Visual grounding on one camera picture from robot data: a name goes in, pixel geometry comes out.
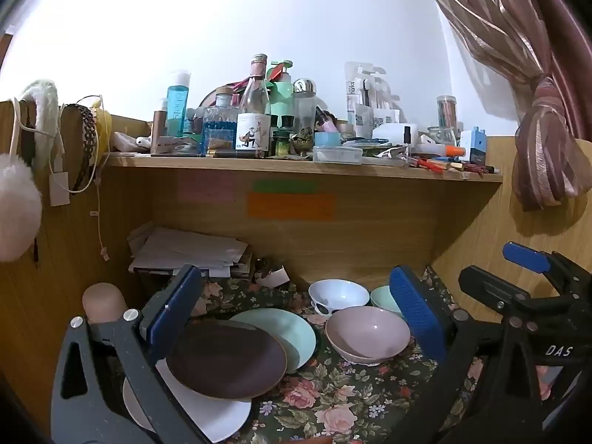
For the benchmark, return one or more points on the white rectangular box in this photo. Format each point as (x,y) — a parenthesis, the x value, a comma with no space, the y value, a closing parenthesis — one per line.
(393,133)

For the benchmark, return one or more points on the blue and white box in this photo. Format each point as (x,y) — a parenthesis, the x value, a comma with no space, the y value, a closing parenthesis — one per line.
(472,147)

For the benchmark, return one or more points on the red pen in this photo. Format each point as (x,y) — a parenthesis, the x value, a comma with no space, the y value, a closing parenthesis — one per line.
(437,165)

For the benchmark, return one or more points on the small white gadget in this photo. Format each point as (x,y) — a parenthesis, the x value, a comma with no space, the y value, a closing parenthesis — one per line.
(129,142)

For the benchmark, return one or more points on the tall bottle with blue liquid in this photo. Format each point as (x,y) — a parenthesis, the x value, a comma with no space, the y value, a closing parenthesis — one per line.
(177,106)

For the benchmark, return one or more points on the black nail polish bottle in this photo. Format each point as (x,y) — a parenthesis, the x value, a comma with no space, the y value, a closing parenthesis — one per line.
(407,138)

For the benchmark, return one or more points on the yellow headband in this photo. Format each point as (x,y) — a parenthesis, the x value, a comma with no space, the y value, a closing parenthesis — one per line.
(105,125)

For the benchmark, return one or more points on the toothbrush package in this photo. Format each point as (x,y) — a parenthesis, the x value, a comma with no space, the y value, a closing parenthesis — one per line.
(356,97)
(386,101)

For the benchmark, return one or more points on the clear lidded plastic container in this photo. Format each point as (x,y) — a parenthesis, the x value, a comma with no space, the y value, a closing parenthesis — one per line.
(337,155)

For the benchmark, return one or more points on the white bowl with black spots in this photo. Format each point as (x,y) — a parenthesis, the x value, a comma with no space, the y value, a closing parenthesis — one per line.
(337,293)

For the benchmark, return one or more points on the blue round tub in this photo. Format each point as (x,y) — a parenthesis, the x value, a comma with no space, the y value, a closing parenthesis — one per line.
(327,138)

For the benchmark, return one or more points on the pink bowl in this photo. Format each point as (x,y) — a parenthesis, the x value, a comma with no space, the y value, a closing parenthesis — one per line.
(365,333)

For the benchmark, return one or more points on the orange sticky note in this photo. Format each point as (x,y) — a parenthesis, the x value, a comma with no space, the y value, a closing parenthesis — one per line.
(291,206)

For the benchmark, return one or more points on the green sticky note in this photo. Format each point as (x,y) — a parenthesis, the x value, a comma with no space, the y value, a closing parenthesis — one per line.
(284,186)

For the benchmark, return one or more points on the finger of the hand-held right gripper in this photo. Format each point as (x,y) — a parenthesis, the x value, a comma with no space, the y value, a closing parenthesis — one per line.
(525,256)
(490,289)

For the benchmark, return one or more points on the pink mug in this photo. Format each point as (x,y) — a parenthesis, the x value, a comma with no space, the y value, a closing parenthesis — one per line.
(104,298)

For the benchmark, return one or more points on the fluffy white headband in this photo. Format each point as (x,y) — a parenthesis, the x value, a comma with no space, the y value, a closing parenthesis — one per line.
(44,115)

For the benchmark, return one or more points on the small dark green jar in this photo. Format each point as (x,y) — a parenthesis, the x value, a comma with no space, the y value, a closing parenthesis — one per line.
(281,145)

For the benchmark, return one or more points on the mint green bowl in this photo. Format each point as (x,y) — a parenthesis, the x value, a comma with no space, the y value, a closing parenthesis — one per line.
(383,298)

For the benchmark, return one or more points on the brown plate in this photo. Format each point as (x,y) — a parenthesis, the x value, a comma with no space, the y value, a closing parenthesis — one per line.
(226,360)

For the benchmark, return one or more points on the white plate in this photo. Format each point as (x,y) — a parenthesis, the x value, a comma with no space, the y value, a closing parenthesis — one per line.
(217,418)

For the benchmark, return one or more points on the braided brown headband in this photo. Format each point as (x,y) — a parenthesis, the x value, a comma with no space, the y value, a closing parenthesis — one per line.
(88,138)

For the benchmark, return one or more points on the white paper tag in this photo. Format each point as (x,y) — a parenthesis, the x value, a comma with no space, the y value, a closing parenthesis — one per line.
(59,189)

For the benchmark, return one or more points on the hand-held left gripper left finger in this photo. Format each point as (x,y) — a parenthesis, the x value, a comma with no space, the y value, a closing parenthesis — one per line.
(171,310)

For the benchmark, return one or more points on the stack of white papers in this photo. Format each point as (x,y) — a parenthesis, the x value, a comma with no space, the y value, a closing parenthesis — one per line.
(185,249)

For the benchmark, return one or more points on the pink sticky note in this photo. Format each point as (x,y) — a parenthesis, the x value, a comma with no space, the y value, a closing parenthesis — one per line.
(206,189)

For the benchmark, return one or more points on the mint green plate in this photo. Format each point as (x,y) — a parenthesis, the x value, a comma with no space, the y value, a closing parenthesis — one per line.
(286,328)

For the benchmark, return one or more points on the striped pink curtain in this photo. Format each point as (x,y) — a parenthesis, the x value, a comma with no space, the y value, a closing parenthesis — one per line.
(541,125)

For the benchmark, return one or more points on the white pompom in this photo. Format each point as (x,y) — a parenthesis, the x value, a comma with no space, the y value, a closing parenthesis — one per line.
(16,208)

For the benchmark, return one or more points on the clear bottle with illustrated label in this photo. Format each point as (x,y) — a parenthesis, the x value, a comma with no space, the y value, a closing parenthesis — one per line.
(253,125)

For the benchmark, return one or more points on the green pump bottle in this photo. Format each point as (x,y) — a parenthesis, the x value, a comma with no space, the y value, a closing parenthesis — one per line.
(282,97)

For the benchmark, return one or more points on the glass jar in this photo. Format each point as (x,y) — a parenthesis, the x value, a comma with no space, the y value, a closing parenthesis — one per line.
(441,138)

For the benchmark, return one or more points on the glass bottle with cork stopper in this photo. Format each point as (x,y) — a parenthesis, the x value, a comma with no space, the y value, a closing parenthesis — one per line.
(219,129)

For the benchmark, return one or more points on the floral tablecloth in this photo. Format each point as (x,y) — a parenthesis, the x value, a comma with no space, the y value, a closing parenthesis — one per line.
(342,393)

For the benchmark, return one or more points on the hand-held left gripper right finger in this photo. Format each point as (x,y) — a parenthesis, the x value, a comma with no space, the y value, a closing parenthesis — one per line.
(416,314)

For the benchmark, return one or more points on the brown cosmetic bottle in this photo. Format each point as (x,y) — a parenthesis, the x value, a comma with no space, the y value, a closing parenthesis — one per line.
(158,132)

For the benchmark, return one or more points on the clear bottle with silver cap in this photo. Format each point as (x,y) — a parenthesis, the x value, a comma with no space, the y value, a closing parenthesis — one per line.
(304,106)

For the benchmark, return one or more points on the clear tube of pencils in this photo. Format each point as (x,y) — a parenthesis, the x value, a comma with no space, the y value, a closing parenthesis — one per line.
(446,111)

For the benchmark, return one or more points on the small white box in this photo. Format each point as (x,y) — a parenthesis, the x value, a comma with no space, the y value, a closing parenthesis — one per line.
(273,277)

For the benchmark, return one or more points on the orange capped glue stick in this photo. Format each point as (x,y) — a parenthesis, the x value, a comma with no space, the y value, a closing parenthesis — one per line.
(446,150)

